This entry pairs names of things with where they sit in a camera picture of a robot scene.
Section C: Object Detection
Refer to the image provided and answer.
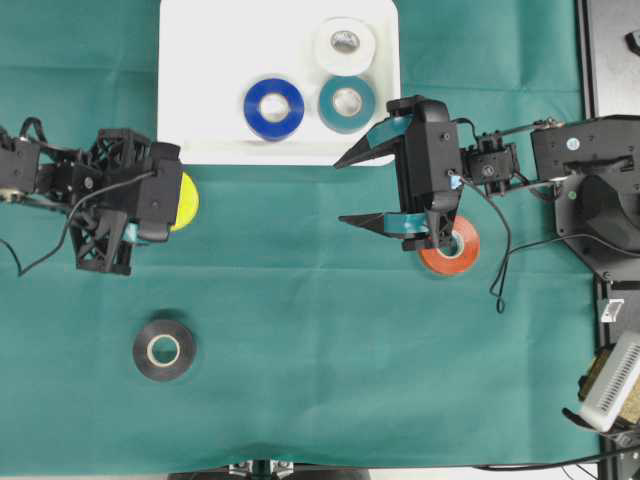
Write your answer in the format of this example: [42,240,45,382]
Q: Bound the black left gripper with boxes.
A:
[69,129,150,276]

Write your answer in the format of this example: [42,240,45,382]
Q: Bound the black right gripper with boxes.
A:
[333,97,457,249]

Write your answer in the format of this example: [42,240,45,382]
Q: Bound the yellow tape roll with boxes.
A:
[171,172,200,232]

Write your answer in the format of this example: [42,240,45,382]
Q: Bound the teal tape roll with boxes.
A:
[318,76,376,134]

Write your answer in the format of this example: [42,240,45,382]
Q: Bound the white tape roll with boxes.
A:
[313,17,377,76]

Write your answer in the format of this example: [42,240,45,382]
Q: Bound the blue tape roll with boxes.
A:
[243,78,305,142]

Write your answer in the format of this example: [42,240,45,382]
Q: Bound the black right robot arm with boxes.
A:
[334,95,639,282]

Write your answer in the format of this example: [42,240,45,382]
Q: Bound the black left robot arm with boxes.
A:
[1,117,151,276]

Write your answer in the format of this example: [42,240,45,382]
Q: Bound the red tape roll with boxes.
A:
[418,215,480,276]

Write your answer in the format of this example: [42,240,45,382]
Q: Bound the black tape roll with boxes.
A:
[132,319,197,382]

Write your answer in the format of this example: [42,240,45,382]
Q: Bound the white plastic case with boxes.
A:
[157,1,401,166]

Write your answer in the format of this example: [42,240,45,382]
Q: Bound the green table cloth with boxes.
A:
[1,1,599,476]

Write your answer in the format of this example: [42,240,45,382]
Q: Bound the white perforated box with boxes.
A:
[579,331,639,433]

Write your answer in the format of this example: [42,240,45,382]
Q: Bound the black left camera cable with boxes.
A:
[0,167,161,278]

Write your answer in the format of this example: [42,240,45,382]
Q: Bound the black camera cable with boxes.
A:
[449,117,576,314]
[0,167,161,278]

